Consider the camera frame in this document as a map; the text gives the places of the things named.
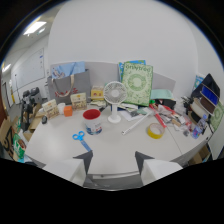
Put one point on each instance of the light blue paper bag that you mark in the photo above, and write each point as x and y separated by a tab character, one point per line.
68	69

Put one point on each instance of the green patterned book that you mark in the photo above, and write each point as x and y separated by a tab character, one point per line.
137	84

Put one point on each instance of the orange cube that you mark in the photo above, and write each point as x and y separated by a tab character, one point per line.
68	111

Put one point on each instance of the grey paper gift bag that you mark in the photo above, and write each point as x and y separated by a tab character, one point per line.
70	86

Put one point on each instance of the red rimmed white cup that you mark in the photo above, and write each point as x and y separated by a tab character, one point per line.
92	121

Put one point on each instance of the black laptop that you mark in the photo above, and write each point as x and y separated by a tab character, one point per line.
207	90

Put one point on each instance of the blue book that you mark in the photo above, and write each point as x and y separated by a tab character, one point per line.
133	62

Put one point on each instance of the red long packet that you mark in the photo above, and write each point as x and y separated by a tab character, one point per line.
158	116

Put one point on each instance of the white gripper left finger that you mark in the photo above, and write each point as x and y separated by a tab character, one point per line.
70	168

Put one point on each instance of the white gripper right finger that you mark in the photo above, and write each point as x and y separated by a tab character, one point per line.
156	168

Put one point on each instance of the white desk fan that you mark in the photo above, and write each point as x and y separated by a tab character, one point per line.
114	96

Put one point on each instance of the yellow tape roll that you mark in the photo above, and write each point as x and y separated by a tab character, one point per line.
155	130

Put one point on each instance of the white small cup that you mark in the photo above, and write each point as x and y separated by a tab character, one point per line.
61	107

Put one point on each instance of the small purple bottle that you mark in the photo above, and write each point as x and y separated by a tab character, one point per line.
196	132

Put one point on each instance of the grey partition panel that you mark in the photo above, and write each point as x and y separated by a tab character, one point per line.
100	74

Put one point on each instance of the mint green folder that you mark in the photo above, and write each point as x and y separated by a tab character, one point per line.
162	94

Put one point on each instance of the whiteboard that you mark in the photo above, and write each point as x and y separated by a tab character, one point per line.
29	69

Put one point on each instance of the white plastic tube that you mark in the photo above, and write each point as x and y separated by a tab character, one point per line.
136	123

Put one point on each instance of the yellow red carton box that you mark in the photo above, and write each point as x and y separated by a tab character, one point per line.
97	93

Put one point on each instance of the small illustrated tan box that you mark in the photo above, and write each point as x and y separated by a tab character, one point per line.
78	101
50	108

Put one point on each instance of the ceiling light panel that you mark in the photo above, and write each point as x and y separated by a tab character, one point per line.
34	27

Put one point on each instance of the brown cardboard box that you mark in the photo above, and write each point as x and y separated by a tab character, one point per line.
8	135

